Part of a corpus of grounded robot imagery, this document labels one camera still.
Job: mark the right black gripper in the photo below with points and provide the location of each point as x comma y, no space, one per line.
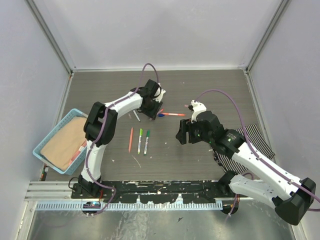
185,126

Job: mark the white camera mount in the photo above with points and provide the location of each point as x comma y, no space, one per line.
158,97
196,108

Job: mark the orange slim pen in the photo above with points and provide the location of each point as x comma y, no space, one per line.
130,139

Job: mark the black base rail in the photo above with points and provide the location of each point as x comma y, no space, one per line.
160,192

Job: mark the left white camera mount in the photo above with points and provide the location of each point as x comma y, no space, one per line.
158,97

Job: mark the light blue plastic basket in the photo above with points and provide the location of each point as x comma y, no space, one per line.
80,155

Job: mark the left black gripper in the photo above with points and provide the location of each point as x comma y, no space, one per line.
152,114

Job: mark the white marker lime end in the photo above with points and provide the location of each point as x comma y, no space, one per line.
139,141

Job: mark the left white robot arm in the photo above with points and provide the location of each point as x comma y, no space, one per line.
100,127

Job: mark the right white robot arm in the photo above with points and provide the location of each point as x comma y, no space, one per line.
287,194

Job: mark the white marker green end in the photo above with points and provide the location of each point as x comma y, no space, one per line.
146,142

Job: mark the orange white marker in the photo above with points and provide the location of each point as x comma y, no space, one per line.
174,114

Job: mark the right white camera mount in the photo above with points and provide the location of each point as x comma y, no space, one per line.
196,108

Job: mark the white marker blue end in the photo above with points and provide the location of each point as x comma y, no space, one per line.
136,115

